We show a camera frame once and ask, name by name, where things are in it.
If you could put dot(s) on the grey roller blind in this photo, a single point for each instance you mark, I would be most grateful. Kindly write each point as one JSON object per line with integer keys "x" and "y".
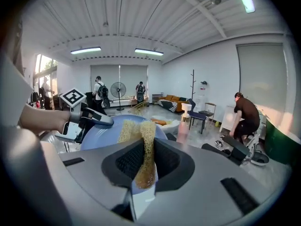
{"x": 261, "y": 79}
{"x": 131, "y": 79}

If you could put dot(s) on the dark wooden coat rack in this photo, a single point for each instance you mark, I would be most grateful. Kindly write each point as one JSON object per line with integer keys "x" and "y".
{"x": 193, "y": 86}

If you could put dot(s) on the dark blue chair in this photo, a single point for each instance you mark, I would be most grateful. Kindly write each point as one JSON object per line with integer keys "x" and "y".
{"x": 197, "y": 115}

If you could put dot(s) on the small yellow bin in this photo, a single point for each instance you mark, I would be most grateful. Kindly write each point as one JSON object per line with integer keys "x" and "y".
{"x": 217, "y": 123}

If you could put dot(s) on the orange cushion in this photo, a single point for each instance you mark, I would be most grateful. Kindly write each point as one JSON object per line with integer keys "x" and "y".
{"x": 160, "y": 121}

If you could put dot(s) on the blue plate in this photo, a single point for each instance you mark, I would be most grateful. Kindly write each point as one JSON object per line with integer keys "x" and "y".
{"x": 103, "y": 135}

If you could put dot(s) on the large window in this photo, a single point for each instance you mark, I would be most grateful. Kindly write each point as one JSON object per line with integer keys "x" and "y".
{"x": 45, "y": 65}

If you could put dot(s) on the wooden frame chair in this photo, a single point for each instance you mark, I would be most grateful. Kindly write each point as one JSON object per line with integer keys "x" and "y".
{"x": 208, "y": 113}

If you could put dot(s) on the black cabinet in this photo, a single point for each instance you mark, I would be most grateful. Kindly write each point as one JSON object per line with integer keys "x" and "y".
{"x": 90, "y": 100}

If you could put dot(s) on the green bathtub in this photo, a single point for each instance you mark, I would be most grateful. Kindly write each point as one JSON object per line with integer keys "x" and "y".
{"x": 279, "y": 145}

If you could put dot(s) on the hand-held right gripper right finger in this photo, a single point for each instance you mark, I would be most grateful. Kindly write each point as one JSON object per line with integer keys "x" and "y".
{"x": 200, "y": 196}

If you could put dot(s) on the black standing fan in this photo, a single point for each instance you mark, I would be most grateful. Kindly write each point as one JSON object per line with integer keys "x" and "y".
{"x": 118, "y": 89}

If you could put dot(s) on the white cabinet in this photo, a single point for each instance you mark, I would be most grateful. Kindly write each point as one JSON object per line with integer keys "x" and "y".
{"x": 229, "y": 119}

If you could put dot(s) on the orange sofa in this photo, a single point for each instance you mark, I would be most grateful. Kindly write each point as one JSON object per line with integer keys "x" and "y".
{"x": 181, "y": 103}

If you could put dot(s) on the white oval tray with food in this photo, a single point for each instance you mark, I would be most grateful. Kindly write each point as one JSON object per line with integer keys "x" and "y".
{"x": 172, "y": 127}

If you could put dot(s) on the white water dispenser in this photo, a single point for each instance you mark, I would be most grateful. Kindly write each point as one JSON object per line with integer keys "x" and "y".
{"x": 202, "y": 98}

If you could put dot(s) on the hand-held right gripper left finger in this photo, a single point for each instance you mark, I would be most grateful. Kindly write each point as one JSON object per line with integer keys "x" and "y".
{"x": 94, "y": 185}

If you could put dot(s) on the black white striped blanket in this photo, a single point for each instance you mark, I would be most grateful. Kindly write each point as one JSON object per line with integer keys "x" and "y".
{"x": 169, "y": 105}

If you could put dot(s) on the white and black backpack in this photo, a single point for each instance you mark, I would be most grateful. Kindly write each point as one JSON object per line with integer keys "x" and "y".
{"x": 258, "y": 159}

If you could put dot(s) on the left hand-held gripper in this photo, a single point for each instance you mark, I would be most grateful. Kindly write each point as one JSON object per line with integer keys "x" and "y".
{"x": 74, "y": 98}

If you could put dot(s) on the ceiling spotlight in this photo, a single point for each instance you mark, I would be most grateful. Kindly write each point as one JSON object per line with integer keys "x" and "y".
{"x": 216, "y": 0}

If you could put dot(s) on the black faucet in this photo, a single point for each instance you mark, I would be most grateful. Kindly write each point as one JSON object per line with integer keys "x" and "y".
{"x": 237, "y": 147}

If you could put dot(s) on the pink pump soap bottle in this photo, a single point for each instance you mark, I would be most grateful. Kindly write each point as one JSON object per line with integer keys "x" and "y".
{"x": 183, "y": 131}

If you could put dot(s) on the yellow sponge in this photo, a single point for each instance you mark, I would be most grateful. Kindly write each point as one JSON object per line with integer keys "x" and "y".
{"x": 148, "y": 135}

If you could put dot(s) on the small metal shelf rack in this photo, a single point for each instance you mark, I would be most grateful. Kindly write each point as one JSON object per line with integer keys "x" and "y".
{"x": 157, "y": 98}

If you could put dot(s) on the person's left forearm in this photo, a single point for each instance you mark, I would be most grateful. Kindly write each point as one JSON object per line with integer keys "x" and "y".
{"x": 42, "y": 119}

